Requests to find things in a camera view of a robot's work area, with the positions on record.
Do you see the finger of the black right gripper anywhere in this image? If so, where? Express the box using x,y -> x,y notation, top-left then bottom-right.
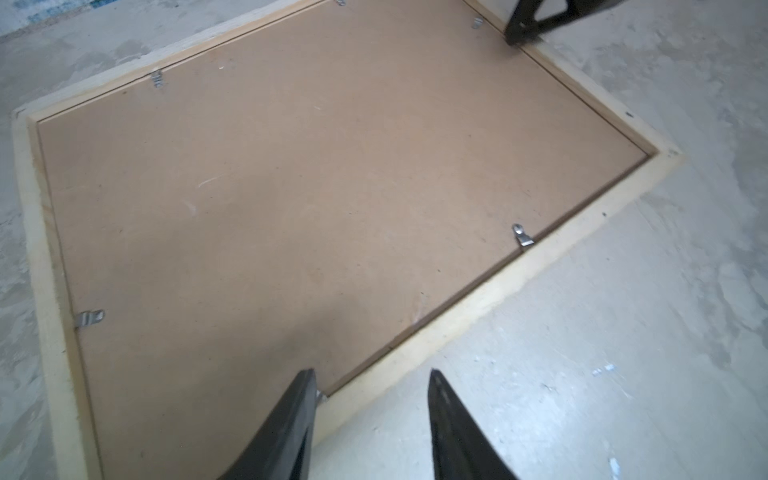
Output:
503,0 -> 623,46

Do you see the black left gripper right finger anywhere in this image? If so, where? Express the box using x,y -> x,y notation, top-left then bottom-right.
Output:
428,369 -> 518,480

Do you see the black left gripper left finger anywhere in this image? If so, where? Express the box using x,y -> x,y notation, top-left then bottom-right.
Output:
221,369 -> 317,480

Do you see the metal backing board clip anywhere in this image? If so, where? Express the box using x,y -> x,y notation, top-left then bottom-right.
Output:
512,224 -> 535,248

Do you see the brown cardboard backing board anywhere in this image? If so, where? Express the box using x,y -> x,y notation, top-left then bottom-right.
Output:
39,1 -> 645,479

